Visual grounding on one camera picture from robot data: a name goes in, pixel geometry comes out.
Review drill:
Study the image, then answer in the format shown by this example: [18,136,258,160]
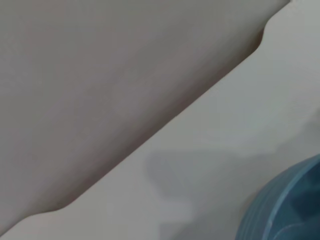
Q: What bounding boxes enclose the blue plastic bowl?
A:
[235,153,320,240]

